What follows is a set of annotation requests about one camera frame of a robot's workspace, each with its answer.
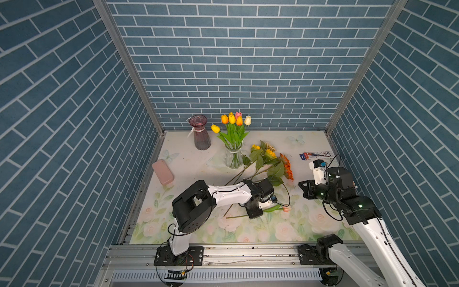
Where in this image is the beige daisy flower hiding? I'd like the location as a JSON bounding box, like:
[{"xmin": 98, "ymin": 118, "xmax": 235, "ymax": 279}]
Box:
[{"xmin": 266, "ymin": 143, "xmax": 276, "ymax": 152}]

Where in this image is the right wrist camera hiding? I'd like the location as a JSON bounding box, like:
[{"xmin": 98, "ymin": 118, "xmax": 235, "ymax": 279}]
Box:
[{"xmin": 309, "ymin": 159, "xmax": 328, "ymax": 185}]

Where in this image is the red orange tulip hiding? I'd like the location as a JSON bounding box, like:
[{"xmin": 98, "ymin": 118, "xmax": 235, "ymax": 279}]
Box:
[{"xmin": 234, "ymin": 116, "xmax": 245, "ymax": 166}]

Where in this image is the light pink tulip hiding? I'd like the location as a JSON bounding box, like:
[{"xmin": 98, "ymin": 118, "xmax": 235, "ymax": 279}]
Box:
[{"xmin": 226, "ymin": 204, "xmax": 291, "ymax": 219}]

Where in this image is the pink rectangular box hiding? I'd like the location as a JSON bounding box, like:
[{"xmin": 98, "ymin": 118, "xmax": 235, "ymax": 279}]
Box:
[{"xmin": 152, "ymin": 159, "xmax": 175, "ymax": 185}]

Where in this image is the orange gerbera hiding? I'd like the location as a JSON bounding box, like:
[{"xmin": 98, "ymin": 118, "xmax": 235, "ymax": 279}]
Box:
[
  {"xmin": 268, "ymin": 165, "xmax": 294, "ymax": 187},
  {"xmin": 267, "ymin": 154, "xmax": 291, "ymax": 174}
]

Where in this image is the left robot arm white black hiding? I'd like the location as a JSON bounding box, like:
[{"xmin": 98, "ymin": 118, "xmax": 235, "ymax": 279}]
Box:
[{"xmin": 154, "ymin": 179, "xmax": 278, "ymax": 267}]

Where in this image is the yellow sunflower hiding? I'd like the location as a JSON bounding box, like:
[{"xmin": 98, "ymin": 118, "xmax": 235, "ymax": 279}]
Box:
[
  {"xmin": 249, "ymin": 148, "xmax": 278, "ymax": 179},
  {"xmin": 227, "ymin": 145, "xmax": 264, "ymax": 184}
]

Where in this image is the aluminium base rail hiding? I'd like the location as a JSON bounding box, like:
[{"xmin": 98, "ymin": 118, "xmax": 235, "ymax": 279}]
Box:
[{"xmin": 102, "ymin": 242, "xmax": 381, "ymax": 284}]

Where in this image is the white tulip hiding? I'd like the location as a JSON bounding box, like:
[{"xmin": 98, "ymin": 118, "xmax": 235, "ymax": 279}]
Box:
[{"xmin": 241, "ymin": 116, "xmax": 252, "ymax": 144}]

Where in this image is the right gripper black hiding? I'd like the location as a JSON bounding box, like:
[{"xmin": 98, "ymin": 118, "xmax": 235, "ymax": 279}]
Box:
[{"xmin": 297, "ymin": 178, "xmax": 337, "ymax": 205}]

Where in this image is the purple glass vase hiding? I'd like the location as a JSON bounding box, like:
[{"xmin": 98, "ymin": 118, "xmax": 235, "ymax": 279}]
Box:
[{"xmin": 188, "ymin": 115, "xmax": 211, "ymax": 151}]

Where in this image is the clear glass vase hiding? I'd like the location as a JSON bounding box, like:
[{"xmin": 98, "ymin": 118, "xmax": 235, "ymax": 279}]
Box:
[{"xmin": 224, "ymin": 144, "xmax": 243, "ymax": 169}]

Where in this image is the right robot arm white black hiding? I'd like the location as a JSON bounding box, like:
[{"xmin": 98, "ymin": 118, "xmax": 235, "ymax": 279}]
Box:
[{"xmin": 298, "ymin": 160, "xmax": 423, "ymax": 287}]

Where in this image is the orange yellow tulip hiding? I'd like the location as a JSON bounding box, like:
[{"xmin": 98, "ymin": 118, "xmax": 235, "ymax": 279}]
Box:
[{"xmin": 227, "ymin": 112, "xmax": 237, "ymax": 147}]

